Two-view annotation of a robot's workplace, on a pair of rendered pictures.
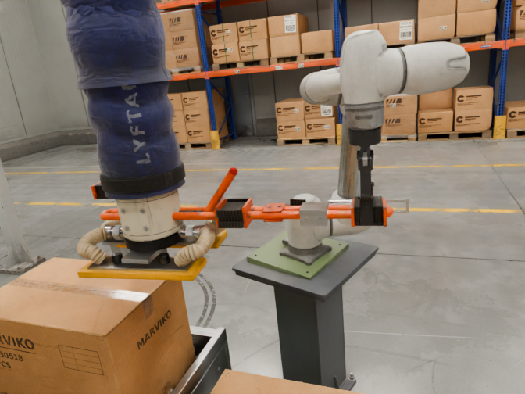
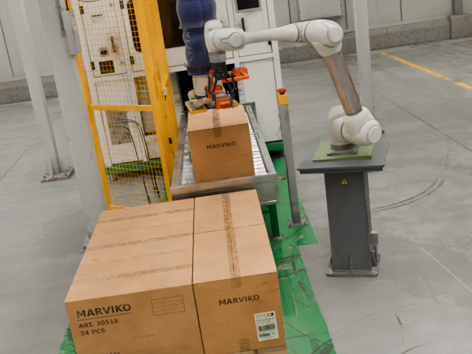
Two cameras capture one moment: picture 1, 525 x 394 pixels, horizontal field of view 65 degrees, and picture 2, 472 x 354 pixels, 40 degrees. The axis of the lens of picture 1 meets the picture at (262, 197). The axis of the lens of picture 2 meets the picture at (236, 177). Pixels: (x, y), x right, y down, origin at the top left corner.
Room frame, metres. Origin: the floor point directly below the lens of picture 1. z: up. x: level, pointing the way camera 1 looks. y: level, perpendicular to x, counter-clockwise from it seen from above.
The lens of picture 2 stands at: (-0.29, -3.34, 1.89)
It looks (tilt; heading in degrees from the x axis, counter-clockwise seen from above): 18 degrees down; 68
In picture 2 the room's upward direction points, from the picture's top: 8 degrees counter-clockwise
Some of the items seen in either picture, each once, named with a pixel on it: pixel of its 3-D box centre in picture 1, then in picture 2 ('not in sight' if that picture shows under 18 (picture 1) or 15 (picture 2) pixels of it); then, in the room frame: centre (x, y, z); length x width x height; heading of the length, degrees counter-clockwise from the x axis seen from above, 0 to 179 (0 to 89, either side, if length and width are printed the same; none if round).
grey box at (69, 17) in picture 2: not in sight; (72, 31); (0.57, 1.38, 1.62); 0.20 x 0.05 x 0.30; 68
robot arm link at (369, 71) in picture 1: (369, 66); (215, 35); (0.97, -0.27, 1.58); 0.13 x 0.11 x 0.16; 93
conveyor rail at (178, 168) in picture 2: not in sight; (181, 154); (1.27, 1.56, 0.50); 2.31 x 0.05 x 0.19; 68
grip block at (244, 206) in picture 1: (234, 213); (213, 91); (1.05, 0.08, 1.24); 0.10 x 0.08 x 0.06; 165
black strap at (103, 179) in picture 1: (144, 174); (205, 66); (1.12, 0.32, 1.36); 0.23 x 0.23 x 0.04
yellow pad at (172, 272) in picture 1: (141, 262); (195, 104); (1.03, 0.35, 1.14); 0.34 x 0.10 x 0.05; 75
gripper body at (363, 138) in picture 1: (365, 146); (219, 71); (0.97, -0.26, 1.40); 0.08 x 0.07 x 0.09; 165
